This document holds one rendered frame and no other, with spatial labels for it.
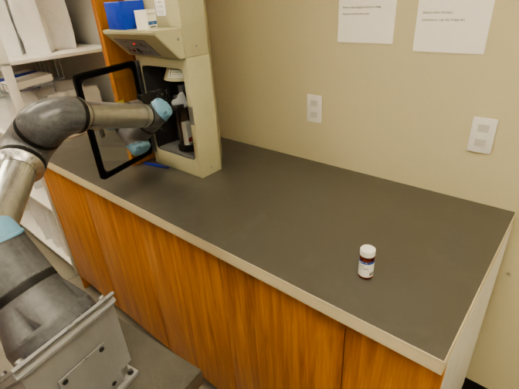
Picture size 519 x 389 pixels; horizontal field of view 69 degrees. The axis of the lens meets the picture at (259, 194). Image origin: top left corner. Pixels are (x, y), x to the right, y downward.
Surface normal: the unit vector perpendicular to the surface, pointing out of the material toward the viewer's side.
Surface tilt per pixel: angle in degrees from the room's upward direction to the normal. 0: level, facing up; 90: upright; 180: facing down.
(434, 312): 0
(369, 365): 90
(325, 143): 90
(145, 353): 0
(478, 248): 1
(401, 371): 90
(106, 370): 90
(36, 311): 34
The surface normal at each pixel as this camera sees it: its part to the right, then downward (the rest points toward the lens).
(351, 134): -0.65, 0.39
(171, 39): 0.76, 0.27
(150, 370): -0.06, -0.88
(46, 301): 0.37, -0.64
